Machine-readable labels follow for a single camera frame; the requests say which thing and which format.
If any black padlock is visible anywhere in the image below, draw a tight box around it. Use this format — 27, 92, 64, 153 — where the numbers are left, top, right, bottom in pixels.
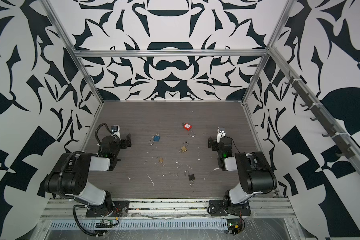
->
185, 170, 196, 187

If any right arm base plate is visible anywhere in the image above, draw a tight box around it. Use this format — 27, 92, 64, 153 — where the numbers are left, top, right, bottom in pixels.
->
207, 200, 252, 217

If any circuit board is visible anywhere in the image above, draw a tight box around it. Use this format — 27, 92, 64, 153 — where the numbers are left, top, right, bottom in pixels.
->
95, 218, 119, 229
228, 221, 244, 235

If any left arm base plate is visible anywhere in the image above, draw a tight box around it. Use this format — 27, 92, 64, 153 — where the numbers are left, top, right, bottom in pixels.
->
86, 201, 130, 218

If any aluminium front rail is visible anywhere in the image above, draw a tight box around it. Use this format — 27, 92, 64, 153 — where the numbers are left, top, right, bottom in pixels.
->
40, 197, 297, 220

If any black corrugated cable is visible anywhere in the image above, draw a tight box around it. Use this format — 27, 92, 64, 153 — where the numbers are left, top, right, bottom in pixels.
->
72, 204, 109, 237

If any wall hook rack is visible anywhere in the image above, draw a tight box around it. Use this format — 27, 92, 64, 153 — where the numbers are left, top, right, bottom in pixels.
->
286, 76, 357, 159

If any right circuit board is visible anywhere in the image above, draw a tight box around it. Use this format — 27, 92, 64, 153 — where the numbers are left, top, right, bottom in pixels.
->
228, 221, 244, 235

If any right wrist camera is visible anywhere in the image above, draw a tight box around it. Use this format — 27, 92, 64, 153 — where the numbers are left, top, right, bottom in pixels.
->
217, 127, 226, 144

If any left circuit board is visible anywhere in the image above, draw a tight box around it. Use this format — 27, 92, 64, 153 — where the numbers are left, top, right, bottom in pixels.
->
95, 218, 119, 229

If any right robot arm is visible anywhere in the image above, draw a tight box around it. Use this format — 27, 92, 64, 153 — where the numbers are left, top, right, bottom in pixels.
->
208, 137, 277, 207

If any red padlock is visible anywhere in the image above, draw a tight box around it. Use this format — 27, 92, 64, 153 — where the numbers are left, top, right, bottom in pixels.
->
182, 123, 196, 138

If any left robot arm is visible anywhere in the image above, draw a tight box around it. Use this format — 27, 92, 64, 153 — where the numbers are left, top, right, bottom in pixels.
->
44, 123, 132, 213

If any blue padlock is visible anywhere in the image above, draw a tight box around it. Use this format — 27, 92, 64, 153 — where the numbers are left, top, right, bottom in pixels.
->
149, 133, 161, 146

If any large brass padlock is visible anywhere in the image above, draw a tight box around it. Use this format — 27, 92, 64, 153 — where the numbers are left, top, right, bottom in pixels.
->
179, 141, 189, 153

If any white cable duct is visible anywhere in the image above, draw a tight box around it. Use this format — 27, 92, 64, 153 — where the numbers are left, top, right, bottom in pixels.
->
49, 218, 229, 231

